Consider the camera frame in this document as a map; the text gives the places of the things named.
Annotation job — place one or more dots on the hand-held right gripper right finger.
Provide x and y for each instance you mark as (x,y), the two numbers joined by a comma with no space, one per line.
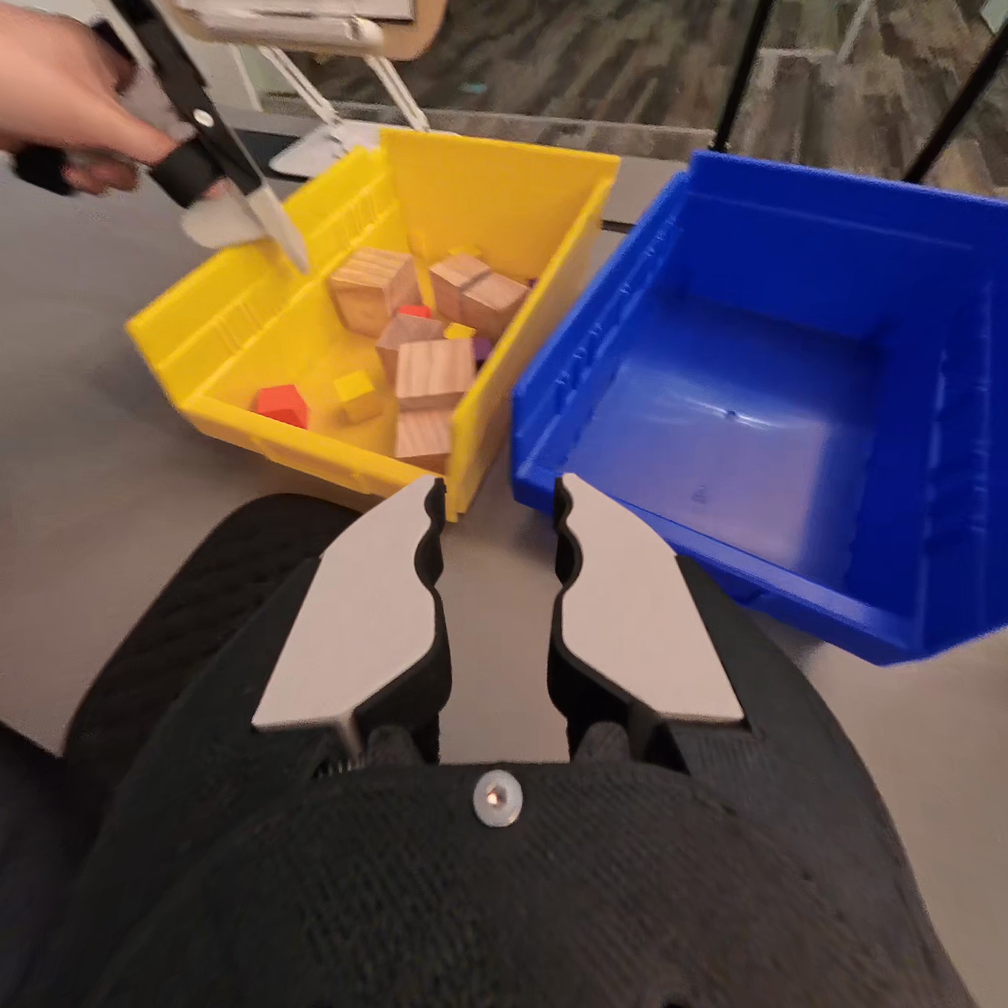
(646,630)

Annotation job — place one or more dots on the yellow plastic box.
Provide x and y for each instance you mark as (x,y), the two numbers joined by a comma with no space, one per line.
(488,197)

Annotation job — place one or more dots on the black floor lamp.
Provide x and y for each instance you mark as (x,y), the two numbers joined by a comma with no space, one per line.
(957,102)

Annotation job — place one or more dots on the person's left hand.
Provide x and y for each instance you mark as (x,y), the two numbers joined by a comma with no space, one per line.
(55,86)

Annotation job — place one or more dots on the person's dark clothing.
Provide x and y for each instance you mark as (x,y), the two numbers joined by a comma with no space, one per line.
(197,567)

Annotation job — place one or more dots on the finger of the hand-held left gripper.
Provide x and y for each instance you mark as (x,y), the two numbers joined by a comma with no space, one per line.
(275,224)
(220,224)

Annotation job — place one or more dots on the brown cardboard backing board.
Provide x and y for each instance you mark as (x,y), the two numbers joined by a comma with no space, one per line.
(421,35)

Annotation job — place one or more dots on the printed instruction sheet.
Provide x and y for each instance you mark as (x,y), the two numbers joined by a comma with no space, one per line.
(299,12)

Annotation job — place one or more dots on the blue plastic box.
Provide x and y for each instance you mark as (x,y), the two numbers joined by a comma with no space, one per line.
(748,394)

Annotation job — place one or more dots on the white document stand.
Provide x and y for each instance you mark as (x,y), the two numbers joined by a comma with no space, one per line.
(315,149)

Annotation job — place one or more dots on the pile of coloured wooden cubes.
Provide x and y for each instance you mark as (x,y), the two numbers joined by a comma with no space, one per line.
(433,370)

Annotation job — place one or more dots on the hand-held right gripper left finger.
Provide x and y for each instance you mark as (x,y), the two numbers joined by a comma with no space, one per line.
(354,630)

